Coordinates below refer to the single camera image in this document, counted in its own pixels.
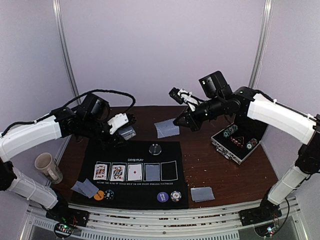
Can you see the purple small blind button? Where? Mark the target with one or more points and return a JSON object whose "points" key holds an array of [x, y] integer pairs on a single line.
{"points": [[162, 197]]}

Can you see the aluminium front frame rails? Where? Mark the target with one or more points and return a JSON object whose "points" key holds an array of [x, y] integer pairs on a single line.
{"points": [[209, 223]]}

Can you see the black poker mat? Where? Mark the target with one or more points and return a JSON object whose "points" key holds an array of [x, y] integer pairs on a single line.
{"points": [[139, 194]]}

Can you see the single playing card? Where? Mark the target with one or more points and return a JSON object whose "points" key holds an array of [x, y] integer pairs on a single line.
{"points": [[202, 194]]}

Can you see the face-up king of diamonds card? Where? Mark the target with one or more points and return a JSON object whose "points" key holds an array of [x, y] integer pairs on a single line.
{"points": [[100, 172]]}

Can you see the face-down board card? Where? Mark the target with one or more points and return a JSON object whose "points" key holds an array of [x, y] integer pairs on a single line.
{"points": [[152, 173], [166, 129]]}

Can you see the poker chip stack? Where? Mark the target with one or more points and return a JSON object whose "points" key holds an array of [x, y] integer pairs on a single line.
{"points": [[176, 196]]}

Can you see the face-up queen of hearts card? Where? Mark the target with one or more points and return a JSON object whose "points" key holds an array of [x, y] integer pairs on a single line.
{"points": [[118, 173]]}

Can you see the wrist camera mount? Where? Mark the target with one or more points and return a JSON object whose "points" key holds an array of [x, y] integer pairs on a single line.
{"points": [[120, 120], [181, 96]]}

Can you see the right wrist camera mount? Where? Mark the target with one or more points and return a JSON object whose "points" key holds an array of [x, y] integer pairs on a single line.
{"points": [[181, 96]]}

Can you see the aluminium corner post left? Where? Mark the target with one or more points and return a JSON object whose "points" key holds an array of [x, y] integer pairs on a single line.
{"points": [[63, 42]]}

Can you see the red triangle in case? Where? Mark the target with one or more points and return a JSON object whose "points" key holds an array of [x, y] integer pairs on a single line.
{"points": [[239, 141]]}

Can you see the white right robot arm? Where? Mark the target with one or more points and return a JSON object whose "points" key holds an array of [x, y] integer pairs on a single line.
{"points": [[290, 138]]}

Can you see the face-up ace of diamonds card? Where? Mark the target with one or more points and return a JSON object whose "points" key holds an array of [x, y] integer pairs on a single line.
{"points": [[134, 172]]}

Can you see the aluminium corner post right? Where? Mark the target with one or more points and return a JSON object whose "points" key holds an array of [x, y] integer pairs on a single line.
{"points": [[262, 43]]}

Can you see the aluminium corner post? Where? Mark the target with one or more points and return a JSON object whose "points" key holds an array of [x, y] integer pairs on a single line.
{"points": [[63, 42], [262, 43]]}

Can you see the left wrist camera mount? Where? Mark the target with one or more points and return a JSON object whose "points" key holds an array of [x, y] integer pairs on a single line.
{"points": [[120, 120]]}

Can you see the chip stack in case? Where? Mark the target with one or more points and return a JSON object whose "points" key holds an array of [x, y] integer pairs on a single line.
{"points": [[251, 144], [229, 131]]}

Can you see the right arm base board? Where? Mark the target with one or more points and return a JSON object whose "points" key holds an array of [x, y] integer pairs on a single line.
{"points": [[266, 211]]}

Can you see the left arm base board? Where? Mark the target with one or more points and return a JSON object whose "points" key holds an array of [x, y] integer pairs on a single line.
{"points": [[68, 219]]}

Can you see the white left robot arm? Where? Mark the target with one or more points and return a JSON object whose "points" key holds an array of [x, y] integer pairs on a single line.
{"points": [[27, 136]]}

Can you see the deck of playing cards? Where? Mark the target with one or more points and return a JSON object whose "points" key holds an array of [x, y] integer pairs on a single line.
{"points": [[127, 133]]}

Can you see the aluminium poker chip case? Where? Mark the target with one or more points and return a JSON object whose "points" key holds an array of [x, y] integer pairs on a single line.
{"points": [[247, 127]]}

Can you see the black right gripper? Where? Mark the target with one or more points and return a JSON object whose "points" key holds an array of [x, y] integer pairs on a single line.
{"points": [[193, 120]]}

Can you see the dealt playing card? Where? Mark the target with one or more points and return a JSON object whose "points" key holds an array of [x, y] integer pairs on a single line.
{"points": [[88, 188], [77, 187]]}

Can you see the clear acrylic dealer button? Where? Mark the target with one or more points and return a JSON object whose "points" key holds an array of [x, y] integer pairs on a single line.
{"points": [[155, 149]]}

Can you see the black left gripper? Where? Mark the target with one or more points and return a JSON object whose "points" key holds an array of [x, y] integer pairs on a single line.
{"points": [[113, 141]]}

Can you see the black green chip stack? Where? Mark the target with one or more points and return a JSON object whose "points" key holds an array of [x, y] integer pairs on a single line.
{"points": [[109, 195]]}

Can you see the beige ceramic mug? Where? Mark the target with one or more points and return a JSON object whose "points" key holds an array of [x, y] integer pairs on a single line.
{"points": [[46, 164]]}

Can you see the orange big blind button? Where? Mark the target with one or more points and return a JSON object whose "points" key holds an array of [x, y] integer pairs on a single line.
{"points": [[99, 196]]}

